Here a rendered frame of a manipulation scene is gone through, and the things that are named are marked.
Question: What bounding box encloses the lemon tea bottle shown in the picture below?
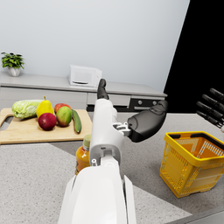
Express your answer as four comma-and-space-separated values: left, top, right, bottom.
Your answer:
75, 133, 92, 176

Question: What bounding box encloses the yellow slatted basket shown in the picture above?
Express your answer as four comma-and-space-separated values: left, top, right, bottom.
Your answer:
159, 130, 224, 199

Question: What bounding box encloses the green cucumber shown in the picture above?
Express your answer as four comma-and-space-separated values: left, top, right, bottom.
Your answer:
71, 108, 83, 134

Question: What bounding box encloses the green red mango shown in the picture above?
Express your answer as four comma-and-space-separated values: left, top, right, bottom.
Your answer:
55, 106, 73, 128

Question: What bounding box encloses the red peach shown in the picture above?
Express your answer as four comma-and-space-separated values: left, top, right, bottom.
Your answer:
53, 102, 72, 115

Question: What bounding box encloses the white microwave oven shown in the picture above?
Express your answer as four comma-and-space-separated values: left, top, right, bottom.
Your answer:
67, 64, 103, 88

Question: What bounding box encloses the red apple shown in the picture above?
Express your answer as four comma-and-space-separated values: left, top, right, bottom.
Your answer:
38, 112, 58, 131

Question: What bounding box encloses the grey kitchen counter cabinet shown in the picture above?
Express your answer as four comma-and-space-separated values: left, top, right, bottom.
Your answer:
0, 72, 168, 113

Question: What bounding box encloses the yellow pear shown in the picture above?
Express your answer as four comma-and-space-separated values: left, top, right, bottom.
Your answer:
36, 95, 54, 118

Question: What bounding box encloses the wooden cutting board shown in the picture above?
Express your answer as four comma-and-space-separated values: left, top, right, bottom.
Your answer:
0, 107, 94, 145

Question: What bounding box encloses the green cabbage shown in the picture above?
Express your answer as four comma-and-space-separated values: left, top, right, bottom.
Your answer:
11, 99, 45, 120

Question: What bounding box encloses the potted green plant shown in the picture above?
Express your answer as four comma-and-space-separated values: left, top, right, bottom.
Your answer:
0, 52, 26, 78

